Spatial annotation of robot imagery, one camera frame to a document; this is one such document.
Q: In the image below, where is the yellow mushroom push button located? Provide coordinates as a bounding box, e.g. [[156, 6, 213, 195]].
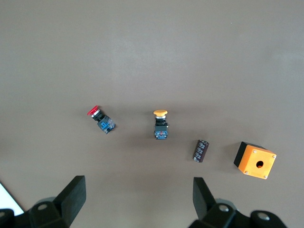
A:
[[152, 109, 171, 140]]

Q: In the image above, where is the red mushroom push button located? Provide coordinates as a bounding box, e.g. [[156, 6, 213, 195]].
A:
[[85, 105, 116, 135]]

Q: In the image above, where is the small black contact block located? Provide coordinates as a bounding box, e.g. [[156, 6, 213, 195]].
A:
[[192, 139, 209, 164]]

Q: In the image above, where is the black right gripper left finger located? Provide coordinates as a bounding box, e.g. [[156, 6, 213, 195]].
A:
[[0, 175, 86, 228]]

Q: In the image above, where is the orange button enclosure box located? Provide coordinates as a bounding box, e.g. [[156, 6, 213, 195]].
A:
[[233, 141, 277, 181]]

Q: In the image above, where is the white drawer cabinet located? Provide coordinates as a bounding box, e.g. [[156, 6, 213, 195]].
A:
[[0, 182, 25, 216]]

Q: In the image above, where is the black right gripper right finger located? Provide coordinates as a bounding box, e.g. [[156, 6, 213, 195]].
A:
[[189, 177, 288, 228]]

